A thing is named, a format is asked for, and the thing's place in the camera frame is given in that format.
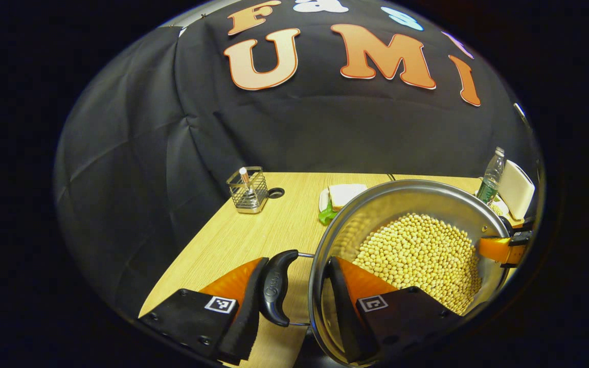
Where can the metal pen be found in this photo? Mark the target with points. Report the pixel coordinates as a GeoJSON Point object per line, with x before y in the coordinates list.
{"type": "Point", "coordinates": [245, 179]}

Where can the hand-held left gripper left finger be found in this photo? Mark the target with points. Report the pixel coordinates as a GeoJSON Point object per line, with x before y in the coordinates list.
{"type": "Point", "coordinates": [248, 312]}

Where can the white divided bean tray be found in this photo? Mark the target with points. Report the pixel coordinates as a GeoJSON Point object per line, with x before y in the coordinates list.
{"type": "Point", "coordinates": [499, 207]}

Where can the stainless steel pot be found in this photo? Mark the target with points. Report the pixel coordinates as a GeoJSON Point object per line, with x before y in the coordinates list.
{"type": "Point", "coordinates": [376, 204]}

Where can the white countertop appliance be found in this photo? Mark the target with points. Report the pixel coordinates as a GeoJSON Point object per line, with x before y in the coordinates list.
{"type": "Point", "coordinates": [517, 189]}

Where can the clear plastic water bottle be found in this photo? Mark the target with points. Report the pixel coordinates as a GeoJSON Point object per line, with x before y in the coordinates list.
{"type": "Point", "coordinates": [491, 179]}

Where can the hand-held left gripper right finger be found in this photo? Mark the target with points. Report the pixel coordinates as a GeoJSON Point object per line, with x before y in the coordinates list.
{"type": "Point", "coordinates": [343, 312]}

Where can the pile of soybeans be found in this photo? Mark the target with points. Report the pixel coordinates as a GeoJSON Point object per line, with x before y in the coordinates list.
{"type": "Point", "coordinates": [417, 255]}

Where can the black backdrop cloth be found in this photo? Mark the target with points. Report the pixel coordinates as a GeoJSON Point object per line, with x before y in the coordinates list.
{"type": "Point", "coordinates": [299, 128]}

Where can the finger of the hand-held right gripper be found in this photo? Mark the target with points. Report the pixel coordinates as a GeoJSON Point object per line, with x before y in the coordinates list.
{"type": "Point", "coordinates": [494, 249]}

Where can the sandwich on plate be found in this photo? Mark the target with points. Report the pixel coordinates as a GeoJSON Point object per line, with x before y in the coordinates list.
{"type": "Point", "coordinates": [345, 194]}

